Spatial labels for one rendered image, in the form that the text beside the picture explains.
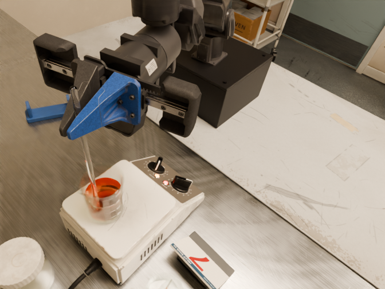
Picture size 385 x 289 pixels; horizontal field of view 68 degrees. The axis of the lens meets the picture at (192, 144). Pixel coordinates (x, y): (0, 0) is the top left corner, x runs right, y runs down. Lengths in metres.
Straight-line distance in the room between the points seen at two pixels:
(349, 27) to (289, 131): 2.58
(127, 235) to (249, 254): 0.21
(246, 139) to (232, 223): 0.22
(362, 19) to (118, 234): 3.03
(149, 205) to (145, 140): 0.23
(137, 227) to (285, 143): 0.42
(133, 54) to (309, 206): 0.44
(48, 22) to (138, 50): 1.61
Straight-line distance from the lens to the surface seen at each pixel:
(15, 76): 0.84
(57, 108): 0.70
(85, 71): 0.30
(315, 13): 3.34
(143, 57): 0.33
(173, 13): 0.36
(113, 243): 0.40
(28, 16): 1.87
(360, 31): 3.25
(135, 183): 0.45
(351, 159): 0.76
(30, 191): 0.58
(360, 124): 0.88
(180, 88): 0.28
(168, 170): 0.53
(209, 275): 0.46
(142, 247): 0.42
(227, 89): 0.60
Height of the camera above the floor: 1.35
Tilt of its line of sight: 47 degrees down
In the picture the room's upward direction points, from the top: 11 degrees clockwise
